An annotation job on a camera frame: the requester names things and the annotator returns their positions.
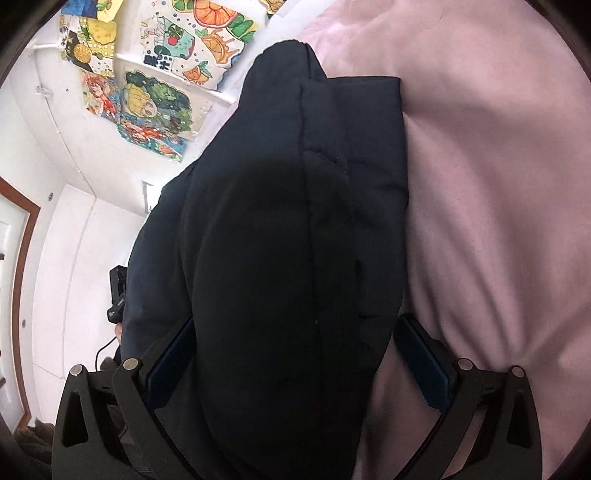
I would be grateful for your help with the fruit drink drawing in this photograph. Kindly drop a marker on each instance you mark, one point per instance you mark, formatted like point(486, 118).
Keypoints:
point(196, 41)

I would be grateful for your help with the pineapple planet drawing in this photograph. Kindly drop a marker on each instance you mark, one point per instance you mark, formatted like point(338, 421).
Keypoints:
point(88, 43)

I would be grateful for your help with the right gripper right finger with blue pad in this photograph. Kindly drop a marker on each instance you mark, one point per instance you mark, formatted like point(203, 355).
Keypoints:
point(508, 444)

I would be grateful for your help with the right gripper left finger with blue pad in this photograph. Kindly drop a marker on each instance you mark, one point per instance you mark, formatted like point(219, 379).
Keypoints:
point(107, 426)

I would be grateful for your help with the pink duvet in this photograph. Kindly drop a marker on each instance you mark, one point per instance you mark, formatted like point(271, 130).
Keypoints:
point(497, 112)

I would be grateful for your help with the left hand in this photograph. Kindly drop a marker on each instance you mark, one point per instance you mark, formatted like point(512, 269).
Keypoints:
point(118, 330)

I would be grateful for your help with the black padded jacket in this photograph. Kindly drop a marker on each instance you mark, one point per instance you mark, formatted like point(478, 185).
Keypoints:
point(284, 246)

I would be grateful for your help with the anime girl blond drawing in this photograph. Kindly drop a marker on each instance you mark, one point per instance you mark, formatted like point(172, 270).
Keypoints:
point(151, 102)

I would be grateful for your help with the red haired girl fish drawing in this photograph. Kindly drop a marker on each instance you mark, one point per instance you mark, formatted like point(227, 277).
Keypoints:
point(102, 98)

